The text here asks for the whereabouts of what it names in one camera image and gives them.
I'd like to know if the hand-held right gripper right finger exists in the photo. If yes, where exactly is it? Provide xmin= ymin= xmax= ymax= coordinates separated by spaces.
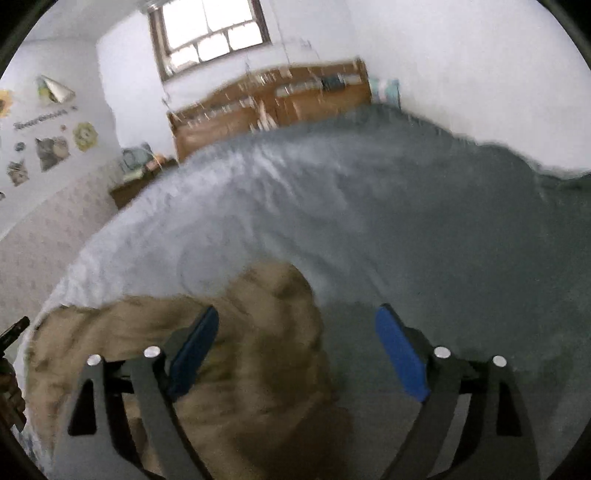
xmin=375 ymin=304 xmax=541 ymax=480

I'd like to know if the grey bed blanket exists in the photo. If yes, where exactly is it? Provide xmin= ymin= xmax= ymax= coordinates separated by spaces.
xmin=14 ymin=102 xmax=591 ymax=480

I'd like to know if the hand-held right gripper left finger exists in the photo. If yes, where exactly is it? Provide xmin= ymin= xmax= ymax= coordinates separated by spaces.
xmin=52 ymin=305 xmax=220 ymax=480

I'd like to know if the small kitten wall sticker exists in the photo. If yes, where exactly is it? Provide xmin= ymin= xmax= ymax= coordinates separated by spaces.
xmin=7 ymin=159 xmax=29 ymax=186

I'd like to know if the tent wall sticker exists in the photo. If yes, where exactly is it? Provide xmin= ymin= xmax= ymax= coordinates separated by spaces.
xmin=37 ymin=75 xmax=76 ymax=104

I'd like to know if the grey cat wall sticker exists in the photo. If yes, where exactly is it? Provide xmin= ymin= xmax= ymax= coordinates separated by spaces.
xmin=36 ymin=136 xmax=71 ymax=172

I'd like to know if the lettering wall sticker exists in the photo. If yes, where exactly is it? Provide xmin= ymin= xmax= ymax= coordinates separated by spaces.
xmin=13 ymin=107 xmax=78 ymax=131

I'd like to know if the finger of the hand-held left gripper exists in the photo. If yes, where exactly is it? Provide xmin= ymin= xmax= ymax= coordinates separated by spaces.
xmin=0 ymin=316 xmax=31 ymax=352

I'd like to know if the wooden nightstand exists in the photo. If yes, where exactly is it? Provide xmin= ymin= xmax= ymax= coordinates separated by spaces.
xmin=109 ymin=157 xmax=178 ymax=209

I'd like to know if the teal striped pillow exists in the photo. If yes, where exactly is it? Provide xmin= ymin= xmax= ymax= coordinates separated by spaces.
xmin=369 ymin=78 xmax=402 ymax=108

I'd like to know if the wooden bed headboard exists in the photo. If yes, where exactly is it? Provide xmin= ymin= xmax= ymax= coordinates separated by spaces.
xmin=167 ymin=58 xmax=372 ymax=163

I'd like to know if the lion wall sticker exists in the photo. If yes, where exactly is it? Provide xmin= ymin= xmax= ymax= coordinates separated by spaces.
xmin=73 ymin=121 xmax=100 ymax=152

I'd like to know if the wooden framed window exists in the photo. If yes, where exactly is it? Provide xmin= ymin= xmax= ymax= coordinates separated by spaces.
xmin=148 ymin=0 xmax=271 ymax=83

